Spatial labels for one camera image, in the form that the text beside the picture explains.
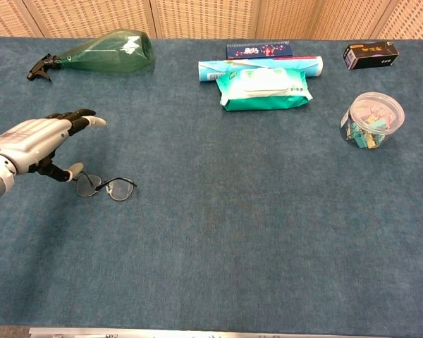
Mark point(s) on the woven wicker folding screen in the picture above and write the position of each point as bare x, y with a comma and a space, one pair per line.
204, 17

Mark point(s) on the small black cardboard box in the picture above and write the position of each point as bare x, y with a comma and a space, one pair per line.
370, 54

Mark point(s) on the clear jar of binder clips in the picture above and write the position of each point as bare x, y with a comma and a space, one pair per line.
372, 121

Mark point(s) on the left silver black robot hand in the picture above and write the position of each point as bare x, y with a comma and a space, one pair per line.
24, 141

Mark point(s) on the thin wire-frame eyeglasses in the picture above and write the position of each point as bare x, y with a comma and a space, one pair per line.
121, 190

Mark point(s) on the long dark blue box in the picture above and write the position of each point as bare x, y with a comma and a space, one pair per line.
259, 51

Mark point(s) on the blue white cling film roll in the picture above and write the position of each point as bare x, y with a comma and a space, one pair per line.
208, 72

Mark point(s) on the blue felt table cloth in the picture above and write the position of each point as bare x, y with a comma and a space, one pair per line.
232, 229

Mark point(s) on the green plastic spray bottle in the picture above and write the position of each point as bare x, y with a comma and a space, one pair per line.
109, 54

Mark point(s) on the green wet wipes pack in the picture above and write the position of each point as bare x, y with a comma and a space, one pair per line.
264, 89

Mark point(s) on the aluminium table edge rail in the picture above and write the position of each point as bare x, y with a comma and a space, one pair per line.
197, 333

